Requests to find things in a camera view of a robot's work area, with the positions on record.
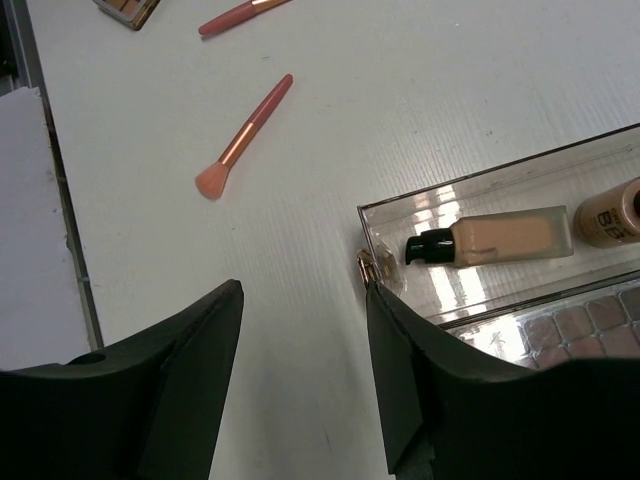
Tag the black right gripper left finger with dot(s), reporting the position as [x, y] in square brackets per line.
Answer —
[147, 407]

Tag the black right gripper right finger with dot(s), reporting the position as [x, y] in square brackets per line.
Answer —
[450, 411]

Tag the long clear eyeshadow palette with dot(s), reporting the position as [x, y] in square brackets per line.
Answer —
[602, 323]

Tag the square foundation bottle black pump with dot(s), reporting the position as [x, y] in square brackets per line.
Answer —
[506, 237]

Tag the round pink makeup brush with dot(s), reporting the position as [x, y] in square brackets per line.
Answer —
[211, 182]

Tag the clear three-compartment organizer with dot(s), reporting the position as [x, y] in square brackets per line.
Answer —
[524, 261]

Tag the black-cased brown eyeshadow palette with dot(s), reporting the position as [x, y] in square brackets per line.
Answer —
[131, 13]

